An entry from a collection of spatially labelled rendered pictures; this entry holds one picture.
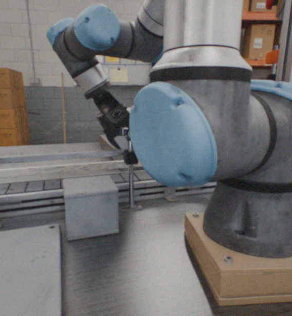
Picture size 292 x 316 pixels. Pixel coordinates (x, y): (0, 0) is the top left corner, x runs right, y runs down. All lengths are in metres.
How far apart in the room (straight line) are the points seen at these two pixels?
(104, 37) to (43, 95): 4.81
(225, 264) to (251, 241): 0.05
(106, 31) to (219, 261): 0.43
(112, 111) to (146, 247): 0.30
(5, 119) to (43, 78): 1.58
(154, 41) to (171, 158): 0.39
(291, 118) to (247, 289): 0.22
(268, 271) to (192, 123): 0.23
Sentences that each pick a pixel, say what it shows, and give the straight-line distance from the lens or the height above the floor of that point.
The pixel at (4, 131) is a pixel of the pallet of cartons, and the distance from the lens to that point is 4.02.
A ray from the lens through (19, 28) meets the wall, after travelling 5.51.
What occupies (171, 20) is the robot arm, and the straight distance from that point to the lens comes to 0.33.
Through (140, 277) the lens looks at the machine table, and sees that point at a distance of 0.44.
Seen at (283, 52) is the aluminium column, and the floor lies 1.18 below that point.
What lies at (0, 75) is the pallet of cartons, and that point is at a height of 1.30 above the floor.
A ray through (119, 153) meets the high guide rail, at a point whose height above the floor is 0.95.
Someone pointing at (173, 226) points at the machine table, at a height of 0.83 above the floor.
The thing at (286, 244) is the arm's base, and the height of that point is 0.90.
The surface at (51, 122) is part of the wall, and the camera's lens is 5.34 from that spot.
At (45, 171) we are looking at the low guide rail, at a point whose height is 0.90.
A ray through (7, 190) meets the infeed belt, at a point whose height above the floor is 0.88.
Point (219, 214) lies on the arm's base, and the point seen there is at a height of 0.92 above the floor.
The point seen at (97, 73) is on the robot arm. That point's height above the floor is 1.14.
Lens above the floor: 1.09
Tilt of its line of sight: 13 degrees down
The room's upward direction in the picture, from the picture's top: straight up
